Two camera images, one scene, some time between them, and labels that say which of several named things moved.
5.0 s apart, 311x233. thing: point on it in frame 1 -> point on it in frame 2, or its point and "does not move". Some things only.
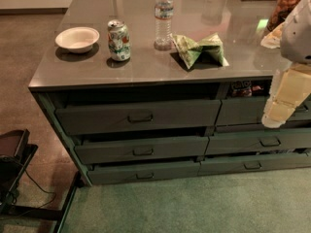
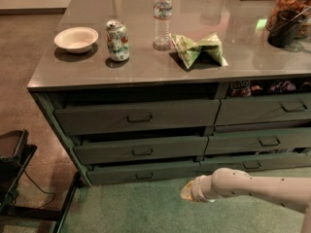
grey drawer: (250, 110) does not move
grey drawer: (125, 172) does not move
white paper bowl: (78, 40) does not move
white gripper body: (297, 36) -> (197, 188)
